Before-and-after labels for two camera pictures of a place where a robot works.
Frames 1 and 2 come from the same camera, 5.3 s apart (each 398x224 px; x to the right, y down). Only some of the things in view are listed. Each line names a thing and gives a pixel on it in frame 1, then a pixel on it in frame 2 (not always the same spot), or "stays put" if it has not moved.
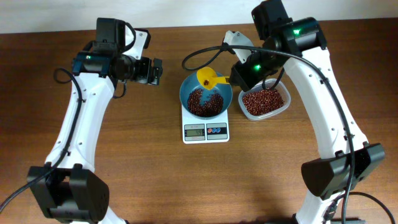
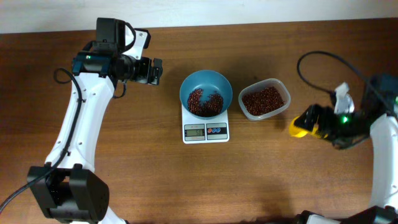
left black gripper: (154, 72) stays put
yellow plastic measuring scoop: (207, 78) to (300, 132)
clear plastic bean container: (263, 102) stays put
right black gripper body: (237, 78) to (313, 119)
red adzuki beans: (254, 102) stays put
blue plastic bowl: (191, 83) stays put
